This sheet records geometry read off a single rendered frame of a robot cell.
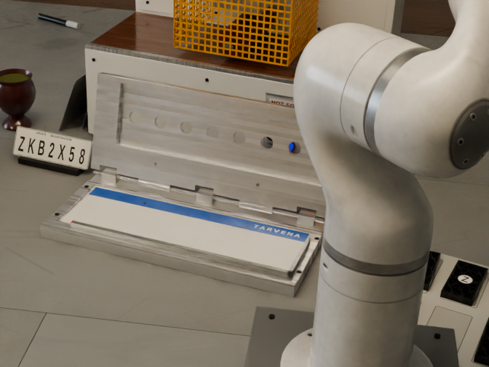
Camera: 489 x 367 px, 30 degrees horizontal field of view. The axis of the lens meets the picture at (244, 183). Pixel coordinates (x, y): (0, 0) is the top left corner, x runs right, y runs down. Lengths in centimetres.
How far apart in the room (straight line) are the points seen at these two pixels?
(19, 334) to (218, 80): 63
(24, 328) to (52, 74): 95
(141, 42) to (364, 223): 94
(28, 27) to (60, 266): 113
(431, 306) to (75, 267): 56
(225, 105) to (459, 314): 52
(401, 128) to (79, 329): 64
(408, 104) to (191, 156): 77
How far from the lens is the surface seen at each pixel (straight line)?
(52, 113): 199
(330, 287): 103
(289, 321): 122
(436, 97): 87
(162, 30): 188
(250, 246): 149
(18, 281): 146
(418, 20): 268
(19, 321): 137
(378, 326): 103
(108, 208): 159
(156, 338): 133
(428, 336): 123
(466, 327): 139
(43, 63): 225
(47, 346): 132
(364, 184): 99
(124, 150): 163
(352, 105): 92
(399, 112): 88
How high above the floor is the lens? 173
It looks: 29 degrees down
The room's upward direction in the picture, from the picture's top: 3 degrees clockwise
